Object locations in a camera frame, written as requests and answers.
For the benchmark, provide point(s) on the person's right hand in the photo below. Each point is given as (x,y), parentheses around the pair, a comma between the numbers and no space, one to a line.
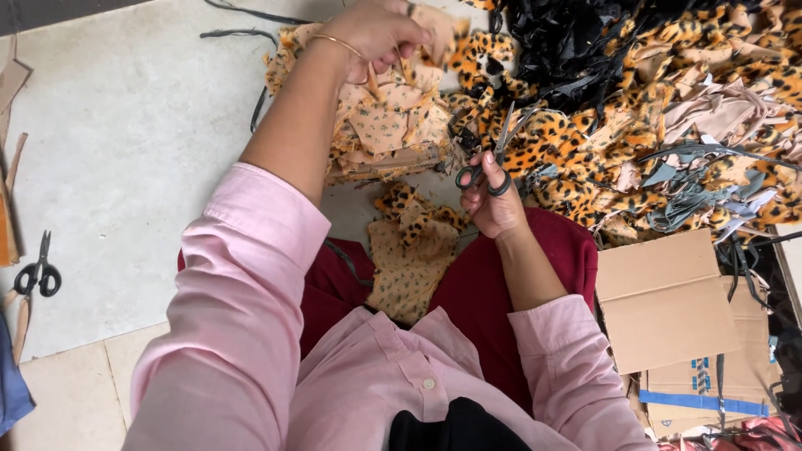
(498,210)

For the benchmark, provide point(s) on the person's left hand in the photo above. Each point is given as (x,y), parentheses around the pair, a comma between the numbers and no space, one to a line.
(369,34)

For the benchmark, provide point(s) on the person's left fingers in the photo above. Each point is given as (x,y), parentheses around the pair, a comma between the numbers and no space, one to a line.
(410,44)

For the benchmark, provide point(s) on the leopard print fabric piece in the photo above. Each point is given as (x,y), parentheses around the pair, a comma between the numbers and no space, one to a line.
(448,31)

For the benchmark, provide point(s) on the thin gold bangle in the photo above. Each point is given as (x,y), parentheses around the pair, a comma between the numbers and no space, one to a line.
(338,42)

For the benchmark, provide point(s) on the pile of cut beige-backed pieces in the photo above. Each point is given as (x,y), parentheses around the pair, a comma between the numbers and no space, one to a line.
(382,125)

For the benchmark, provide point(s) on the long black fabric strip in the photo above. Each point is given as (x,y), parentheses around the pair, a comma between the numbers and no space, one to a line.
(257,12)

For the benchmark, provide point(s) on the short black fabric strip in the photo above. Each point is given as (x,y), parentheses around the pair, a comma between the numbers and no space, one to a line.
(258,109)

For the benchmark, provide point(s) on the curved black fabric strip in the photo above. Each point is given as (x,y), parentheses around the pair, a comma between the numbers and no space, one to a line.
(241,34)

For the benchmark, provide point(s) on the leopard fabric pieces bundle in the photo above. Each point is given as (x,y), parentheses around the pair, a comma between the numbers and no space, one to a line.
(410,263)

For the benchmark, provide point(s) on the heap of leopard fabric scraps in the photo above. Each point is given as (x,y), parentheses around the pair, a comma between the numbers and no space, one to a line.
(633,106)

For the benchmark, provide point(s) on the dark red garment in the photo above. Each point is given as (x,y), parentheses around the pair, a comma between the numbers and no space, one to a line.
(476,294)

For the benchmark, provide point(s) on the pink button shirt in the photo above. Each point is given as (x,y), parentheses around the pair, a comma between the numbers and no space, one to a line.
(250,351)

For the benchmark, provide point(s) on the plain brown cardboard sheet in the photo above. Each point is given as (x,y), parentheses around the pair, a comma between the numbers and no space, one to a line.
(664,300)

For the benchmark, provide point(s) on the brown cardboard offcuts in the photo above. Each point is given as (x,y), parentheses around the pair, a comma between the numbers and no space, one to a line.
(7,156)

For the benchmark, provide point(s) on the flattened carton with blue tape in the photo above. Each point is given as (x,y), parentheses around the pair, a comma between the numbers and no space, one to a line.
(733,376)

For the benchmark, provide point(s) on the pink red cloth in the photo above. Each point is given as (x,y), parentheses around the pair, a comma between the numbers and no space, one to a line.
(752,435)

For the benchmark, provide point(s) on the blue cloth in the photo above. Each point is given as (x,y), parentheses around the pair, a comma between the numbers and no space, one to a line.
(11,382)

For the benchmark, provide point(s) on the black chest mount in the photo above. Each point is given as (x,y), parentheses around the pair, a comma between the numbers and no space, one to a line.
(457,429)

